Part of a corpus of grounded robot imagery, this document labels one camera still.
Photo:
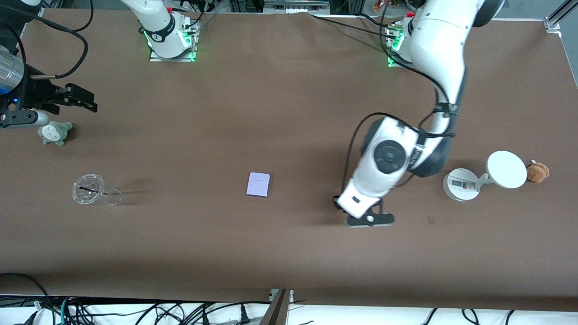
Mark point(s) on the black straw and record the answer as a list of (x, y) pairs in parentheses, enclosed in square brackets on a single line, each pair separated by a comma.
[(90, 189)]

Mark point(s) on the brown paper table cover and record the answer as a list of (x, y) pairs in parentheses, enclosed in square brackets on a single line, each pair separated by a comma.
[(226, 113)]

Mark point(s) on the aluminium corner bracket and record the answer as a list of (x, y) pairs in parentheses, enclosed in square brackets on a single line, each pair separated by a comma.
[(553, 25), (37, 13)]

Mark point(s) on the brown bear plush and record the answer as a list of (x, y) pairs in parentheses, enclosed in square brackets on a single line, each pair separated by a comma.
[(538, 172)]

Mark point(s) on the white desk lamp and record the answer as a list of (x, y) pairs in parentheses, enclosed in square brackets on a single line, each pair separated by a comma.
[(505, 169)]

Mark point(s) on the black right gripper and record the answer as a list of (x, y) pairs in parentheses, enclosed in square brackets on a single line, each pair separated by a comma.
[(37, 92)]

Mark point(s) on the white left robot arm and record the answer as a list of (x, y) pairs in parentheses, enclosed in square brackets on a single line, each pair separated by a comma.
[(442, 45)]

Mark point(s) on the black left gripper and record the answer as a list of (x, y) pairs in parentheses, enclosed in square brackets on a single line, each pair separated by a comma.
[(337, 206)]

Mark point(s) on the black power plug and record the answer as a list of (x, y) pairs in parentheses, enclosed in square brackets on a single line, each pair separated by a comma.
[(244, 315)]

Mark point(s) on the clear plastic cup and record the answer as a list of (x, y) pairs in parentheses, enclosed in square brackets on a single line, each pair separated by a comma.
[(90, 192)]

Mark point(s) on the grey power strip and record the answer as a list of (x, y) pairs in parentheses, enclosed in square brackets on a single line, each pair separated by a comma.
[(293, 5)]

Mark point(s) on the orange toy figure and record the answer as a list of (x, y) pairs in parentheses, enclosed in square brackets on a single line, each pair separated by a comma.
[(378, 5)]

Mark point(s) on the pale lavender phone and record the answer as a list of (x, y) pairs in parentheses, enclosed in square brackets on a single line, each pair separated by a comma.
[(258, 184)]

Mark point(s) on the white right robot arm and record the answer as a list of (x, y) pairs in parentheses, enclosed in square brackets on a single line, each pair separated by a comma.
[(160, 22)]

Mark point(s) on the grey metal post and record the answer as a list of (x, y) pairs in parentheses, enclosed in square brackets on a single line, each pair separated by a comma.
[(275, 311)]

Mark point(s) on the grey-green totoro plush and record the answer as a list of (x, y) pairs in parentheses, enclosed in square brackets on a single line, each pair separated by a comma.
[(53, 132)]

